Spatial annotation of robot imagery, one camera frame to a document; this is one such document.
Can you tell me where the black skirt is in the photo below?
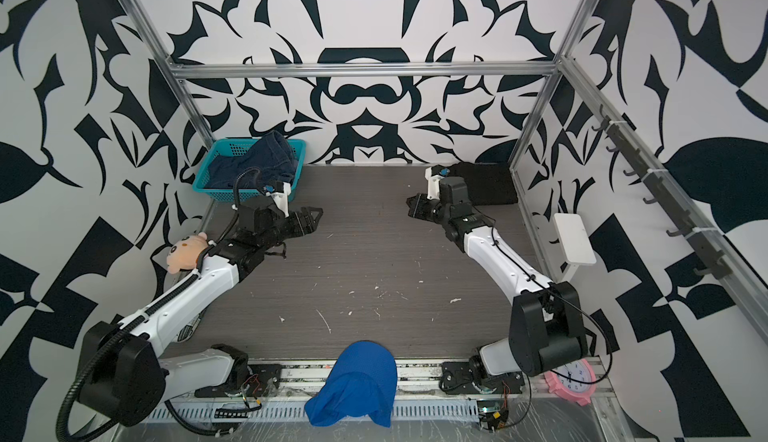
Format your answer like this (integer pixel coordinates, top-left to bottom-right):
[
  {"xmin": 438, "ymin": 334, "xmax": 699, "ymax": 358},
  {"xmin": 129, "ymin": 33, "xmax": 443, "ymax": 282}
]
[{"xmin": 448, "ymin": 162, "xmax": 518, "ymax": 206}]

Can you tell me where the dark blue denim skirt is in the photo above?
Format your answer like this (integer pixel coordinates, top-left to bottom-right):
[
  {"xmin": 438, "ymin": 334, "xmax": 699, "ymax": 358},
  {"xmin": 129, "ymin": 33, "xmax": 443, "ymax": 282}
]
[{"xmin": 205, "ymin": 132, "xmax": 299, "ymax": 190}]

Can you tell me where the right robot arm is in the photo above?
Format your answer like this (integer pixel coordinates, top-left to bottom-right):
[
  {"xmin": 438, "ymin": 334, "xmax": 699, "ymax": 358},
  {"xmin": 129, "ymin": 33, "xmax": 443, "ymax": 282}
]
[{"xmin": 407, "ymin": 172, "xmax": 587, "ymax": 377}]

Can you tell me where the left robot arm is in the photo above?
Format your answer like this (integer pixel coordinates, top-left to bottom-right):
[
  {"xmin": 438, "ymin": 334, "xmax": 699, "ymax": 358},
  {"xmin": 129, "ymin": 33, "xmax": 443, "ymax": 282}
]
[{"xmin": 56, "ymin": 202, "xmax": 323, "ymax": 434}]

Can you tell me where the pink plush toy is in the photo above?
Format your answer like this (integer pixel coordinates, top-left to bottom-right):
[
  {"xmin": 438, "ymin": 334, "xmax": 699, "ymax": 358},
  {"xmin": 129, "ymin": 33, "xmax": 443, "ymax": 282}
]
[{"xmin": 166, "ymin": 232, "xmax": 208, "ymax": 274}]

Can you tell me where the teal plastic basket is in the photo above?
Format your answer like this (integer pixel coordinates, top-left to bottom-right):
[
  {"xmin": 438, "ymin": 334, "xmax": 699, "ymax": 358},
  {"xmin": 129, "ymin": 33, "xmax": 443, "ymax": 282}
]
[{"xmin": 191, "ymin": 137, "xmax": 307, "ymax": 204}]

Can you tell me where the white shelf stand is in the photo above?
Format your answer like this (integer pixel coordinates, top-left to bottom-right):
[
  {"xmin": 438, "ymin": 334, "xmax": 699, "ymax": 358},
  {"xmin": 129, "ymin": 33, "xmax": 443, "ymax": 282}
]
[{"xmin": 554, "ymin": 213, "xmax": 597, "ymax": 282}]

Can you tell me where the blue cloth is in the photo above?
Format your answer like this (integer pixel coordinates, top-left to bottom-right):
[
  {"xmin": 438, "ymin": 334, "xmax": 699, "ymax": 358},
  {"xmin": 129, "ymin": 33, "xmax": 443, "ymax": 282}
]
[{"xmin": 304, "ymin": 341, "xmax": 398, "ymax": 428}]

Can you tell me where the pink alarm clock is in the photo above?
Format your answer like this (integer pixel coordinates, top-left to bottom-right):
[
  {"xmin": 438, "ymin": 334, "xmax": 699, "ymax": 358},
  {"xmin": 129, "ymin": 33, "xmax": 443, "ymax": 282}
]
[{"xmin": 544, "ymin": 359, "xmax": 597, "ymax": 406}]

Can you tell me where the small green circuit board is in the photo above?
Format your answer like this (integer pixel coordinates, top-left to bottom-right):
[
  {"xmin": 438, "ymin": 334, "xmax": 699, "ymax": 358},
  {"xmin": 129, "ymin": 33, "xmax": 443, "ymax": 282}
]
[{"xmin": 477, "ymin": 401, "xmax": 509, "ymax": 432}]

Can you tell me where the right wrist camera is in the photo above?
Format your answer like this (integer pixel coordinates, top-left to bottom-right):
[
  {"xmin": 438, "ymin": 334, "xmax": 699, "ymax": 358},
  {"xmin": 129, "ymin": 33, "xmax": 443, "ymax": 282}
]
[{"xmin": 425, "ymin": 165, "xmax": 450, "ymax": 200}]

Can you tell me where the black corrugated cable conduit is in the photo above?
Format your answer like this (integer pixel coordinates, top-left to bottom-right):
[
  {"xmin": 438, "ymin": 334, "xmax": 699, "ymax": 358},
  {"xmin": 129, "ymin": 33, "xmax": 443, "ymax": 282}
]
[{"xmin": 55, "ymin": 167, "xmax": 265, "ymax": 442}]

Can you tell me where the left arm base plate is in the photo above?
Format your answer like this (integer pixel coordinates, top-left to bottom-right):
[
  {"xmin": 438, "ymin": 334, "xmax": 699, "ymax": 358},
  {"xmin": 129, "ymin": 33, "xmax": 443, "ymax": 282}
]
[{"xmin": 194, "ymin": 363, "xmax": 283, "ymax": 398}]

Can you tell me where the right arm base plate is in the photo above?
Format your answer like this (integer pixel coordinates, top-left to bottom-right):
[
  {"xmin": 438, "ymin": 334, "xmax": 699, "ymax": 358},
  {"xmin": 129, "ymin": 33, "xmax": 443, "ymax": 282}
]
[{"xmin": 438, "ymin": 357, "xmax": 526, "ymax": 395}]

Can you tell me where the aluminium frame crossbar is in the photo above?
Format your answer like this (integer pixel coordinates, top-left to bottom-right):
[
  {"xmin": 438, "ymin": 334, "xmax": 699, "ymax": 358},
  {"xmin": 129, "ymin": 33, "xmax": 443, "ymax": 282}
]
[{"xmin": 170, "ymin": 61, "xmax": 556, "ymax": 80}]

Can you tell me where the grey wall hook rack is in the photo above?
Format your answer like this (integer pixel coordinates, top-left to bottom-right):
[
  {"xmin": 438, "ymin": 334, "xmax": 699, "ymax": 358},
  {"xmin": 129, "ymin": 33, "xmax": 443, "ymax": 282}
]
[{"xmin": 594, "ymin": 106, "xmax": 733, "ymax": 280}]

